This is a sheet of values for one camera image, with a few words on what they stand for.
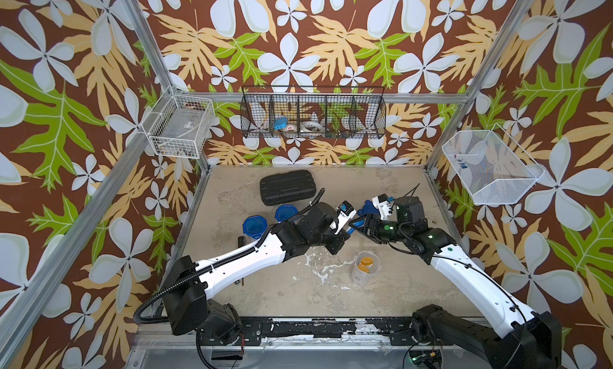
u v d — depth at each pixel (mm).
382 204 719
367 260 776
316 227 558
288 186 1049
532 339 380
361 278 799
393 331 734
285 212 861
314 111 982
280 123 961
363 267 762
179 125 865
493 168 821
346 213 639
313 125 985
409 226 586
